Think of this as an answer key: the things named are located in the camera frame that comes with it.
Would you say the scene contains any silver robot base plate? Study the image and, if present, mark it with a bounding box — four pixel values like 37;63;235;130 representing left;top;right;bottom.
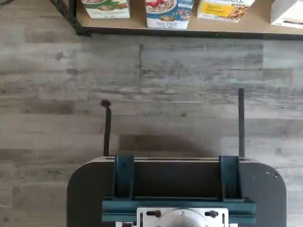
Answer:
136;207;229;227

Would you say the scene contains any green white cereal box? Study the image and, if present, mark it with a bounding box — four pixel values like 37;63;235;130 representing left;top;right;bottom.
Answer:
81;0;131;19

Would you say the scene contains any white patterned pantry box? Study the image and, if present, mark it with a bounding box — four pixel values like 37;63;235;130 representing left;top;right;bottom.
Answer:
270;0;303;29

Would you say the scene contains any teal metal crossbar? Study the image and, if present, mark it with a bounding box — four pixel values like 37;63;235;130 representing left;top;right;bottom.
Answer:
101;195;257;225

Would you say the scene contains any black metal shelf rack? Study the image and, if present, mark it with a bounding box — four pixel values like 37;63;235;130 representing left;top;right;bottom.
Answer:
49;0;303;41

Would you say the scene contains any blue white cereal box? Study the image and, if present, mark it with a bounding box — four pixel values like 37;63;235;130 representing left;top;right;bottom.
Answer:
144;0;195;30

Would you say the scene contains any black robot cart top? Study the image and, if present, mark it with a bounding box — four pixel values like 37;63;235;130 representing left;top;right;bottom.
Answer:
67;156;287;227

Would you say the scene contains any teal metal clamp bracket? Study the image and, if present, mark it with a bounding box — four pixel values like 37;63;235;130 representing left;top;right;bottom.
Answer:
218;155;242;201
114;154;135;200

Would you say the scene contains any yellow white granola box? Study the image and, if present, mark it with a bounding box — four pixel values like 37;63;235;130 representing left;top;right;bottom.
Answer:
196;0;257;23

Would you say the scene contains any plain black cart leg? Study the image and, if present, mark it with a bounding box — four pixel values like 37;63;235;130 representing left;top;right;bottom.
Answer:
238;87;246;158

